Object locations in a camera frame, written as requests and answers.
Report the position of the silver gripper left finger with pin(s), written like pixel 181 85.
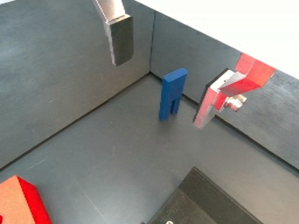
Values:
pixel 119 29

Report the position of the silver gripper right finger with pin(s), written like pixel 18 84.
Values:
pixel 224 91

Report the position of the blue square-circle peg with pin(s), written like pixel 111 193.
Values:
pixel 171 93

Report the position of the red shape-sorter board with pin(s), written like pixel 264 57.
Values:
pixel 20 203

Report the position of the black curved holder stand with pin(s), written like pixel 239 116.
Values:
pixel 199 202

